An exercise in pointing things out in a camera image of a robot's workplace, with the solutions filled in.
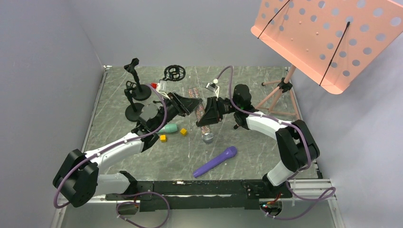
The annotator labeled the round-base mic stand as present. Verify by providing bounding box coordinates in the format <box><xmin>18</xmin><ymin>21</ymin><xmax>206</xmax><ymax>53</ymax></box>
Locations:
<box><xmin>124</xmin><ymin>58</ymin><xmax>152</xmax><ymax>101</ymax></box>
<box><xmin>124</xmin><ymin>81</ymin><xmax>144</xmax><ymax>122</ymax></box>

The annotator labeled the pink music stand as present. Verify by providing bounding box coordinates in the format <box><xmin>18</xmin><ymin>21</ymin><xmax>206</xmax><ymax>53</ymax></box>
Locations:
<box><xmin>250</xmin><ymin>0</ymin><xmax>403</xmax><ymax>127</ymax></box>

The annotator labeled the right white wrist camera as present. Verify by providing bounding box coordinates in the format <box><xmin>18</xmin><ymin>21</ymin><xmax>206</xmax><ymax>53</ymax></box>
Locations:
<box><xmin>206</xmin><ymin>79</ymin><xmax>220</xmax><ymax>97</ymax></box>

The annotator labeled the yellow cube near teal mic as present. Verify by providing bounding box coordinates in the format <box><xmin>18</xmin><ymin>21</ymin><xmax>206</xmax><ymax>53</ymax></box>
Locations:
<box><xmin>159</xmin><ymin>134</ymin><xmax>167</xmax><ymax>143</ymax></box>

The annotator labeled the teal microphone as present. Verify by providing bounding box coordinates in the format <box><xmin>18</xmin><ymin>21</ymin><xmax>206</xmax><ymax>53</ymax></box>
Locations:
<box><xmin>157</xmin><ymin>123</ymin><xmax>178</xmax><ymax>134</ymax></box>

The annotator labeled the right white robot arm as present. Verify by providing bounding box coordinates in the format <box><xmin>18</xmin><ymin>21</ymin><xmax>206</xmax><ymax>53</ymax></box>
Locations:
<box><xmin>196</xmin><ymin>84</ymin><xmax>320</xmax><ymax>187</ymax></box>

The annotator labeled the tripod stand with shock mount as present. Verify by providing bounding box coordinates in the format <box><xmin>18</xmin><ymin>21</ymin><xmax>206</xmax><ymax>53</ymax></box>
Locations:
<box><xmin>153</xmin><ymin>65</ymin><xmax>187</xmax><ymax>105</ymax></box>

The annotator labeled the round-base mic stand front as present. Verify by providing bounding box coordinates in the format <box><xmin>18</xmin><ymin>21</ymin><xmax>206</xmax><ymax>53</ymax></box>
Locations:
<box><xmin>124</xmin><ymin>81</ymin><xmax>144</xmax><ymax>122</ymax></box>

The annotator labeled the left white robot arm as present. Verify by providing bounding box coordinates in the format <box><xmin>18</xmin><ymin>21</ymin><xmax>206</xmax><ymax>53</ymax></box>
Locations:
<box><xmin>53</xmin><ymin>93</ymin><xmax>202</xmax><ymax>209</ymax></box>

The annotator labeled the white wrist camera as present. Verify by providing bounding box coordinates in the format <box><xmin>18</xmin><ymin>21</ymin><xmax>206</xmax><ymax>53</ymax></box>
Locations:
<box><xmin>151</xmin><ymin>79</ymin><xmax>169</xmax><ymax>99</ymax></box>
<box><xmin>206</xmin><ymin>79</ymin><xmax>220</xmax><ymax>97</ymax></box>

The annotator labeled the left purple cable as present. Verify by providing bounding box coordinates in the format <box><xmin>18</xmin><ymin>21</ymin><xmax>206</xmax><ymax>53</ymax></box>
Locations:
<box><xmin>53</xmin><ymin>84</ymin><xmax>173</xmax><ymax>228</ymax></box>

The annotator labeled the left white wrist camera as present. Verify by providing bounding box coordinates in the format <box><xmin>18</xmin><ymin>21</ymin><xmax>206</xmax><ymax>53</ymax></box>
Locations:
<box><xmin>151</xmin><ymin>79</ymin><xmax>169</xmax><ymax>99</ymax></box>

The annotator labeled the purple microphone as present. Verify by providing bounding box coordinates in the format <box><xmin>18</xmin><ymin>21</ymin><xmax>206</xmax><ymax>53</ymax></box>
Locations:
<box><xmin>192</xmin><ymin>146</ymin><xmax>238</xmax><ymax>178</ymax></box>

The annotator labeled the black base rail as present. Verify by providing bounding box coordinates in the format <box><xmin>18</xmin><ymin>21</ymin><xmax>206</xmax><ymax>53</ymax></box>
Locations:
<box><xmin>106</xmin><ymin>179</ymin><xmax>292</xmax><ymax>212</ymax></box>

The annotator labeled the round-base mic stand rear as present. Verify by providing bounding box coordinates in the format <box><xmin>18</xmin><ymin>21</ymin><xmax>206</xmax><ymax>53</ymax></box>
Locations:
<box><xmin>124</xmin><ymin>58</ymin><xmax>152</xmax><ymax>101</ymax></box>

